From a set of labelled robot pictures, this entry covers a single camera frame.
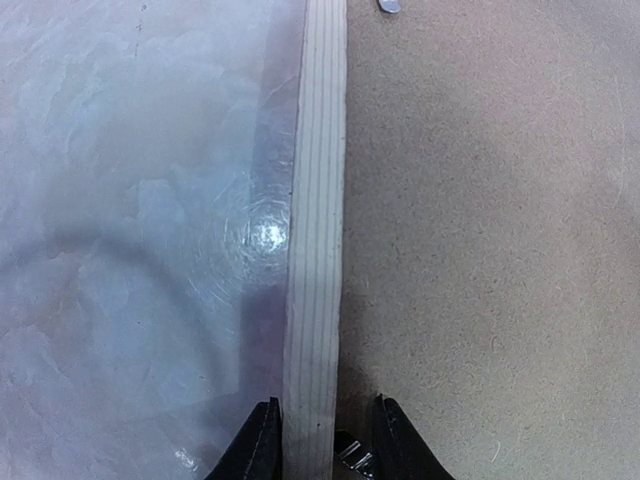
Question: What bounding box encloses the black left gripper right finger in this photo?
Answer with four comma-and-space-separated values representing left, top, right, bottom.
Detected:
371, 394, 454, 480

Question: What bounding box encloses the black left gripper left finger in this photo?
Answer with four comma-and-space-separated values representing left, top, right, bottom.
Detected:
205, 397, 283, 480

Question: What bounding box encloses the brown cardboard backing board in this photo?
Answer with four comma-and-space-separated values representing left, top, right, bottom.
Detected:
336, 1, 639, 479

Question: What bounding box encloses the pink wooden picture frame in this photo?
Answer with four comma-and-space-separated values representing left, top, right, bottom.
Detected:
282, 1, 347, 479

